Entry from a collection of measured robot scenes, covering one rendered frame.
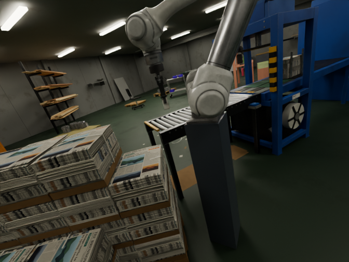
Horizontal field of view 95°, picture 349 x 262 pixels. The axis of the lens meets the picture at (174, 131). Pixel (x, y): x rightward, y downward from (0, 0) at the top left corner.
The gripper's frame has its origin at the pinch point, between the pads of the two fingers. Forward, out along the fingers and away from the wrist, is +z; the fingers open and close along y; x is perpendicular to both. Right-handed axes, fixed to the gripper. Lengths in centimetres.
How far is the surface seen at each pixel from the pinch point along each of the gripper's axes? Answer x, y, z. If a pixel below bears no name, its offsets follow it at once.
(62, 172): -56, 19, 16
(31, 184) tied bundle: -73, 19, 19
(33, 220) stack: -83, 19, 39
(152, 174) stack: -15.6, 17.1, 31.5
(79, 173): -49, 19, 19
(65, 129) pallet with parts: -354, -448, 85
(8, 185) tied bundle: -83, 19, 16
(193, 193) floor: 5, -51, 114
